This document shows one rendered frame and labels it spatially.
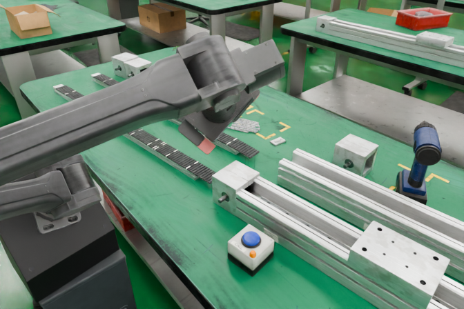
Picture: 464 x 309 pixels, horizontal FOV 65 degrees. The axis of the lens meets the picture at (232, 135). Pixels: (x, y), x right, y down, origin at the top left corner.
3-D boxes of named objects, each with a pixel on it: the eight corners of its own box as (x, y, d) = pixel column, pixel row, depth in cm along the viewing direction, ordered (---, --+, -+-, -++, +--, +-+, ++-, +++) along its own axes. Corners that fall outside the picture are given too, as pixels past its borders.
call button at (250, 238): (239, 243, 85) (239, 236, 84) (250, 233, 87) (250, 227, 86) (252, 252, 83) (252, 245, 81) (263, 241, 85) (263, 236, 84)
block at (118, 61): (110, 76, 185) (107, 58, 180) (128, 69, 193) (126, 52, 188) (122, 81, 180) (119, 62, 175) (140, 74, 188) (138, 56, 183)
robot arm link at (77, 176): (38, 187, 74) (48, 210, 74) (43, 174, 66) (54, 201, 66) (82, 171, 80) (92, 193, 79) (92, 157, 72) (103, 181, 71)
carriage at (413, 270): (344, 270, 78) (350, 248, 74) (367, 241, 85) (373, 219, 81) (422, 318, 69) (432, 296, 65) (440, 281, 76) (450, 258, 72)
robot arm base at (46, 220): (23, 183, 79) (39, 236, 77) (25, 174, 73) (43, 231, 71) (65, 172, 84) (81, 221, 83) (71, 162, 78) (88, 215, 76)
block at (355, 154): (326, 171, 117) (331, 147, 112) (345, 156, 124) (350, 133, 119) (355, 185, 111) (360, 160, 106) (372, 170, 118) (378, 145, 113)
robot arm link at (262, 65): (182, 38, 43) (214, 104, 42) (270, -1, 44) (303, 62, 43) (190, 70, 54) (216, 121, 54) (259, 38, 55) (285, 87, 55)
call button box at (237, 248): (226, 258, 88) (226, 240, 84) (253, 236, 94) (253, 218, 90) (252, 278, 83) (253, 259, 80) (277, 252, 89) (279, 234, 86)
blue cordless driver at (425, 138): (394, 209, 102) (414, 144, 91) (394, 170, 118) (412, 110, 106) (424, 216, 100) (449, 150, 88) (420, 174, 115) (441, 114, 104)
